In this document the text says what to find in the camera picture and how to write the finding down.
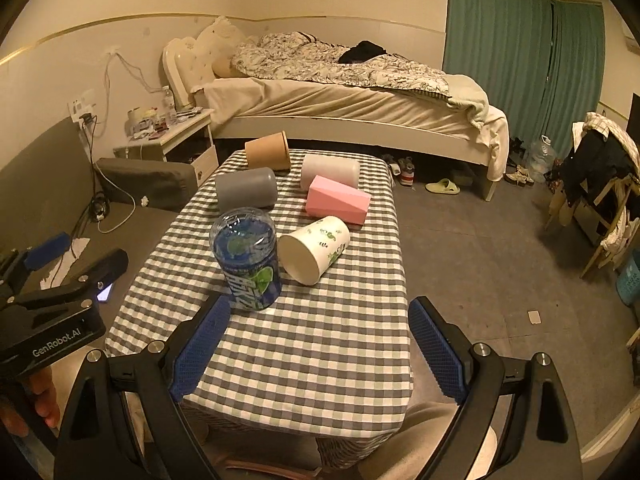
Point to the blue laundry basket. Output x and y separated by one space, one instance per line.
631 275

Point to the person's right leg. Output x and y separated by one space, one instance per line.
400 440

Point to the black garment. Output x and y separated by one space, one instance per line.
362 52

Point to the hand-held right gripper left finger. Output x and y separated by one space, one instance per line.
200 347

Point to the white wall socket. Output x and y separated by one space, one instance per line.
82 106

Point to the pale white cup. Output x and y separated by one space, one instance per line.
330 167

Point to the white cup with green print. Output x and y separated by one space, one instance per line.
314 247

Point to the wooden chair with clothes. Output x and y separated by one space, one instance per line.
600 175

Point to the small paper card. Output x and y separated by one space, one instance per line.
534 317

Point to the white nightstand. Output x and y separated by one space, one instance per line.
172 140

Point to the grey cushion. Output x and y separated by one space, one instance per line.
145 180

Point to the white crumpled paper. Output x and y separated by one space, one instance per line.
70 260

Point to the clear plastic bottle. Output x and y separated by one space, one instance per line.
168 101

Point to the brown cup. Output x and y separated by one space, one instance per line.
265 152

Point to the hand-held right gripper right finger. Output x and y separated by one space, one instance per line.
436 347

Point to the clear blue plastic cup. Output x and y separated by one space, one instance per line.
247 260

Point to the grey checkered tablecloth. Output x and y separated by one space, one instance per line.
320 350

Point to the green curtain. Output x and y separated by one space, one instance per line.
495 35

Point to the person's left hand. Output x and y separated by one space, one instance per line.
40 385

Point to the grey cup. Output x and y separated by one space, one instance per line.
245 190

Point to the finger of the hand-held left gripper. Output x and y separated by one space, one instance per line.
46 250
102 267

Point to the white bed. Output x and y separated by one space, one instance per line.
330 102

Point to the large clear water jug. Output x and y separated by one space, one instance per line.
542 157

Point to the green slipper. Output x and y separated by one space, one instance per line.
442 187

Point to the pink cup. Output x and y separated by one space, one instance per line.
335 202

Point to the pair of white sneakers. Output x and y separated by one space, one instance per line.
519 176

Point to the leaf-print quilt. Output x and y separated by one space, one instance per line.
310 60

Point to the cream pillow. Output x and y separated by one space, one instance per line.
215 47

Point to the pair of grey shoes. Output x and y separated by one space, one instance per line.
402 170

